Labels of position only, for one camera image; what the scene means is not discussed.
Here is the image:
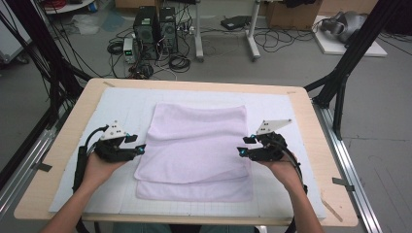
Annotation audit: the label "grey headset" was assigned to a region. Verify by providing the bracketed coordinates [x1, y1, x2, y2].
[320, 11, 369, 44]

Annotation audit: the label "white floor board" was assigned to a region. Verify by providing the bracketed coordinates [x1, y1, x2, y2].
[312, 15, 389, 59]

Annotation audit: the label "white round table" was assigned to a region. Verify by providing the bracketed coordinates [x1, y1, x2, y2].
[43, 0, 97, 16]

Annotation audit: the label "slim black computer tower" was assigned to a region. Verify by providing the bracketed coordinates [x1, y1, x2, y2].
[157, 6, 180, 54]

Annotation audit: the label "grey tape strip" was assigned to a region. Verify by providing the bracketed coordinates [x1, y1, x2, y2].
[331, 177, 356, 193]

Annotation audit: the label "white desk stand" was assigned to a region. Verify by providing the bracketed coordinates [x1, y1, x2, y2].
[193, 0, 262, 63]

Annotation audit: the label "white power supply unit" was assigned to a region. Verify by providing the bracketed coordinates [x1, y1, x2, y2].
[122, 36, 138, 65]

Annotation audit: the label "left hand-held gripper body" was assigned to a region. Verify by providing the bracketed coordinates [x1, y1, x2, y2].
[93, 119, 139, 164]

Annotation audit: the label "large black computer tower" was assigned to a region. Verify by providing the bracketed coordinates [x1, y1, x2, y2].
[132, 5, 160, 61]

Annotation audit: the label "pale pink patterned towel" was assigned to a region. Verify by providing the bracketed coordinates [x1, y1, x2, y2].
[133, 102, 255, 204]

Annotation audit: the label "loose black floor cables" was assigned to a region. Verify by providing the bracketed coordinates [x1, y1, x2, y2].
[253, 26, 316, 54]

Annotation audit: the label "person's right hand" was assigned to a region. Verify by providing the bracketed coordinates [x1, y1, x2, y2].
[257, 152, 303, 192]

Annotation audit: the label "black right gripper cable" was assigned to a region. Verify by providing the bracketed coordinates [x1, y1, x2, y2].
[274, 135, 309, 233]

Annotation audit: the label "white foam mat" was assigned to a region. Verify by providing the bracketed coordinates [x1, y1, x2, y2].
[48, 86, 327, 221]

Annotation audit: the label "cardboard box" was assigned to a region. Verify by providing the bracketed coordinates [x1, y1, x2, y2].
[265, 0, 323, 32]

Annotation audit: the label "aluminium rail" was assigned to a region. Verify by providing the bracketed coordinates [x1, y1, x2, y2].
[0, 106, 71, 221]
[312, 99, 384, 233]

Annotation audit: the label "coiled black cable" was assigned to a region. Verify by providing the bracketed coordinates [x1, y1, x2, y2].
[106, 40, 125, 56]
[167, 53, 192, 74]

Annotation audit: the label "black metal frame strut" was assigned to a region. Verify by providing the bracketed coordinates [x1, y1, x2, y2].
[0, 0, 94, 131]
[303, 0, 406, 141]

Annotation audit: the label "dark tape strip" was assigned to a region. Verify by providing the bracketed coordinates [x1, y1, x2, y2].
[33, 161, 53, 174]

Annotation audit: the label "flat black device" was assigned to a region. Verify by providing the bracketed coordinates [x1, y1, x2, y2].
[220, 15, 253, 31]

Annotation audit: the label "thin wooden stick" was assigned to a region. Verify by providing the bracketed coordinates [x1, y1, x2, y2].
[320, 196, 344, 223]

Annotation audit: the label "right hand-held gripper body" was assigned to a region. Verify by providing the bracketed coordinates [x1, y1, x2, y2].
[248, 118, 293, 163]

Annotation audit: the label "person's teal trousers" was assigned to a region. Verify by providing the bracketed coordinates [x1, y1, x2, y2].
[111, 222, 256, 233]

